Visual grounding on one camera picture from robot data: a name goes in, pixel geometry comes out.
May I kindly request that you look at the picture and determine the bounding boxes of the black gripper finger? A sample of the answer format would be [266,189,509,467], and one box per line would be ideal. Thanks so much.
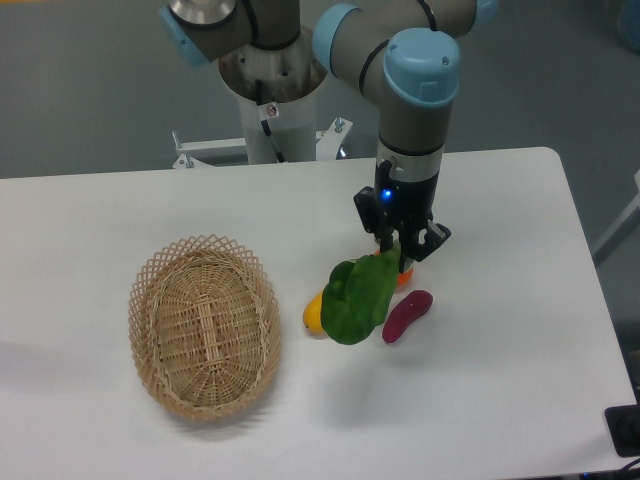
[353,186,393,252]
[399,220,451,273]

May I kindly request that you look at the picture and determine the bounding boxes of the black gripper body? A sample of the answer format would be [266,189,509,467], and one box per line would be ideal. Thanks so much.
[373,156,442,239]

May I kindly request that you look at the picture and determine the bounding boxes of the green leafy vegetable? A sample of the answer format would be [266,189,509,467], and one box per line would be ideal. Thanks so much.
[321,241,401,345]

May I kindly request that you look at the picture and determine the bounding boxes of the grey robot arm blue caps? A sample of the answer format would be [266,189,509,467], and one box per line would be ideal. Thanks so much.
[160,1,498,270]

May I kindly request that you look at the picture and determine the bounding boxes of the orange tangerine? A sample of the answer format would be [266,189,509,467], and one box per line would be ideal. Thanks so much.
[372,248,413,288]

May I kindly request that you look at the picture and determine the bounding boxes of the purple sweet potato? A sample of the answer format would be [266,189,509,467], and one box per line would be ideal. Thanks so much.
[382,290,434,344]

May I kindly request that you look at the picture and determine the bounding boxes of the yellow mango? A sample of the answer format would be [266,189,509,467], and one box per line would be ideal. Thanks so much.
[302,292,324,335]

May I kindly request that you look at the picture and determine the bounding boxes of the oval wicker basket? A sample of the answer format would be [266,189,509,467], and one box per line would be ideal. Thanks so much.
[128,235,282,421]

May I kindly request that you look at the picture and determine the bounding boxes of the white table leg at right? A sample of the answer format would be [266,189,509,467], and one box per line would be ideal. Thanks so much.
[591,172,639,268]

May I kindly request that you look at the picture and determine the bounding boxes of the black device at table edge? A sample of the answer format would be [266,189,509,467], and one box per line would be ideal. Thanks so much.
[604,404,639,458]

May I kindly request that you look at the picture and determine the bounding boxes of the white metal base frame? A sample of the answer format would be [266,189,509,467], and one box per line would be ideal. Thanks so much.
[171,117,354,170]

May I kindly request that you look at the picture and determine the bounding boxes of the black cable on pedestal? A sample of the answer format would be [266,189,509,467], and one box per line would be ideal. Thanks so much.
[254,78,289,164]

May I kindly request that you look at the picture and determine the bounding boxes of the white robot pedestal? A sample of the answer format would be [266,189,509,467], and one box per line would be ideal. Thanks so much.
[219,27,327,164]

